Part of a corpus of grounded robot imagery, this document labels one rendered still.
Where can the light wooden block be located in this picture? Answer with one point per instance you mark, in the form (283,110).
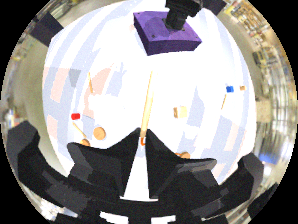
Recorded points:
(180,112)

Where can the red cylinder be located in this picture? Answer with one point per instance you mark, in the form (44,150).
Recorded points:
(76,116)

